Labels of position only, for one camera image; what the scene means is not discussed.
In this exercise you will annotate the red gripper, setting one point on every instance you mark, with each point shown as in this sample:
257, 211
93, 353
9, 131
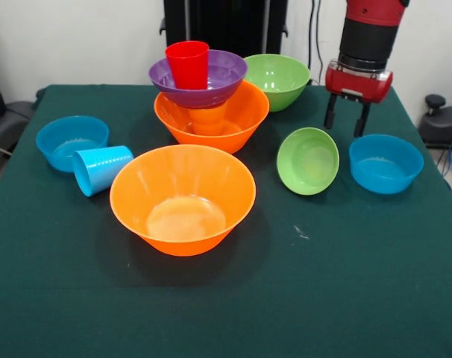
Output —
356, 85

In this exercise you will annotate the small green bowl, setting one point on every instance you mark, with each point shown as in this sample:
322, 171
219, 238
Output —
308, 162

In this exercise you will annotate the blue bowl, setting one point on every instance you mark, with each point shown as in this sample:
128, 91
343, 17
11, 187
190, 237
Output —
69, 138
386, 168

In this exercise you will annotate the large green bowl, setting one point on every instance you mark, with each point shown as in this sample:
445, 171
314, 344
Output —
282, 82

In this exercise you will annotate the large orange bowl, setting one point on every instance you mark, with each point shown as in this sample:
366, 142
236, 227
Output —
248, 115
181, 186

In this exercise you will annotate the purple bowl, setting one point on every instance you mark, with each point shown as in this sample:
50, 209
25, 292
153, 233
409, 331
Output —
226, 74

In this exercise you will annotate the orange cup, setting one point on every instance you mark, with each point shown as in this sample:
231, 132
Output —
209, 121

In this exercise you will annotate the red cup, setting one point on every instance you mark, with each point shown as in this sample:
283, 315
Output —
188, 67

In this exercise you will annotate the blue cup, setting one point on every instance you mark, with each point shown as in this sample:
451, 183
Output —
99, 169

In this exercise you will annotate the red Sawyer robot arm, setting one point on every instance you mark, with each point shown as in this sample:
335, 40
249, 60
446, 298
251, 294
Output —
371, 30

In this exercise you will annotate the dark green table cloth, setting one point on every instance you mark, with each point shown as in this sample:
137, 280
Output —
226, 306

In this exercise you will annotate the black pedestal foot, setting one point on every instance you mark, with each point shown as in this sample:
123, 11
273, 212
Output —
9, 123
444, 123

